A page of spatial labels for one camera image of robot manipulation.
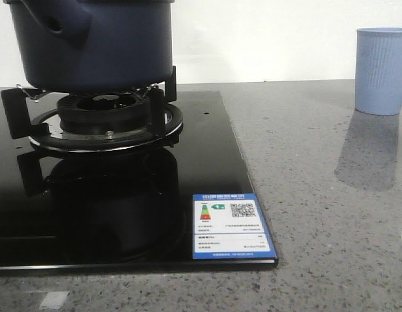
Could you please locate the light blue ribbed cup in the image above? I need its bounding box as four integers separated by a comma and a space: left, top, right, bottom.
355, 27, 402, 116

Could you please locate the black pot support grate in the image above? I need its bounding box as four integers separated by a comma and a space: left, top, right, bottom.
1, 73, 183, 153

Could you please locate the dark blue cooking pot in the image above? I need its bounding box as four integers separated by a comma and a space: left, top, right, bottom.
8, 1, 173, 93

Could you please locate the blue energy label sticker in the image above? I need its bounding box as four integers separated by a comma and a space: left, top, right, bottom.
192, 193, 277, 262

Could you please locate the black gas burner head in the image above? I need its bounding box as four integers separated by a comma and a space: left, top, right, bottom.
57, 94, 150, 135

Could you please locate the black glass gas stove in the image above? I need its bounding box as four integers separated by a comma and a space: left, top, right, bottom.
0, 92, 279, 275

